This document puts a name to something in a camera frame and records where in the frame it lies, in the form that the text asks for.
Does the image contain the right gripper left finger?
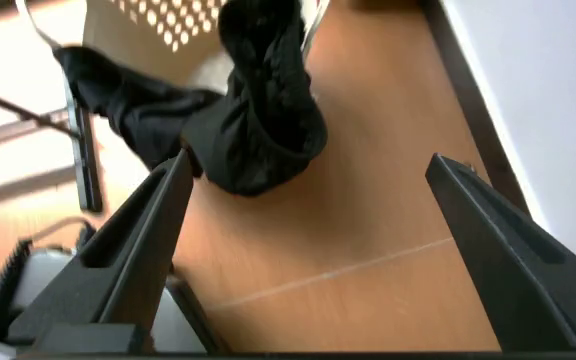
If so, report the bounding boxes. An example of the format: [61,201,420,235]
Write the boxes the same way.
[7,148,195,353]

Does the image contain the black garment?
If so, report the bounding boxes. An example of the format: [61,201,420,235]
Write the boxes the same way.
[52,45,224,171]

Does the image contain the white laundry basket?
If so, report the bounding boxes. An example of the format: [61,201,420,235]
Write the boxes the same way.
[15,0,332,101]

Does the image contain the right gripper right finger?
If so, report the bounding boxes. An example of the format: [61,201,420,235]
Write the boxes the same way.
[425,152,576,351]

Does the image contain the black clothes rack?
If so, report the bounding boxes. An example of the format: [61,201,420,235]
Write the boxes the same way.
[0,82,105,214]

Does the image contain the black shorts with white stripes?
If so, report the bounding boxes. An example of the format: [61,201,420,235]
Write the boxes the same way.
[180,0,329,197]

